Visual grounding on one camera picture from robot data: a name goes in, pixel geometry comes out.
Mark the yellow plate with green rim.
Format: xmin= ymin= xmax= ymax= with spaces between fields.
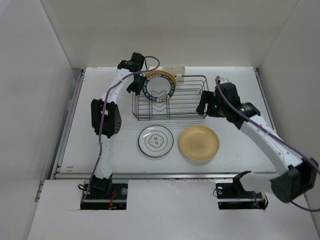
xmin=142 ymin=75 xmax=176 ymax=103

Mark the cream yellow bowl plate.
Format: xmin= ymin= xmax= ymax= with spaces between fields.
xmin=178 ymin=125 xmax=220 ymax=164

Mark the white plate with flower pattern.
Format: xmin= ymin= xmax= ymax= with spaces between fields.
xmin=138 ymin=124 xmax=174 ymax=158

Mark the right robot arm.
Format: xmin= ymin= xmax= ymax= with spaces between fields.
xmin=196 ymin=79 xmax=320 ymax=203

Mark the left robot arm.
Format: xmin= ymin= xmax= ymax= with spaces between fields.
xmin=89 ymin=52 xmax=148 ymax=199

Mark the white plastic rack holder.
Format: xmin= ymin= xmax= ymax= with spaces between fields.
xmin=162 ymin=66 xmax=186 ymax=84

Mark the yellow rear plate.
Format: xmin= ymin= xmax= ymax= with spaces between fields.
xmin=145 ymin=69 xmax=177 ymax=87

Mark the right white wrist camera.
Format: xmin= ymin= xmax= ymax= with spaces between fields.
xmin=218 ymin=77 xmax=231 ymax=85

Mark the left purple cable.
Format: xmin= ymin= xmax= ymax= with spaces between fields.
xmin=81 ymin=55 xmax=161 ymax=203

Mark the purple cable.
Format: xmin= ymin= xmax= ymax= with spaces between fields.
xmin=214 ymin=75 xmax=320 ymax=213
xmin=81 ymin=55 xmax=161 ymax=203

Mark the black wire dish rack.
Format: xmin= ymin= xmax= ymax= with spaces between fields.
xmin=131 ymin=75 xmax=209 ymax=121

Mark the aluminium right rail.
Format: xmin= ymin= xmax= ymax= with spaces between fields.
xmin=253 ymin=67 xmax=277 ymax=131

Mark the aluminium rail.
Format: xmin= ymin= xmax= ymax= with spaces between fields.
xmin=51 ymin=171 xmax=278 ymax=180
xmin=253 ymin=67 xmax=277 ymax=131
xmin=48 ymin=68 xmax=86 ymax=180

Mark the aluminium left rail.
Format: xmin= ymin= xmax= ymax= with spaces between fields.
xmin=48 ymin=68 xmax=86 ymax=180

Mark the aluminium front rail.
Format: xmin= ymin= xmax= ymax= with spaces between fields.
xmin=51 ymin=171 xmax=278 ymax=180

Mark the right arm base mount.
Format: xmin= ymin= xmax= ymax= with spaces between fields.
xmin=212 ymin=171 xmax=269 ymax=210

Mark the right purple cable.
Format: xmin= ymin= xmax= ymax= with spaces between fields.
xmin=214 ymin=75 xmax=320 ymax=213

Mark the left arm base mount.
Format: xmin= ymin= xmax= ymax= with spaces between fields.
xmin=78 ymin=177 xmax=129 ymax=211

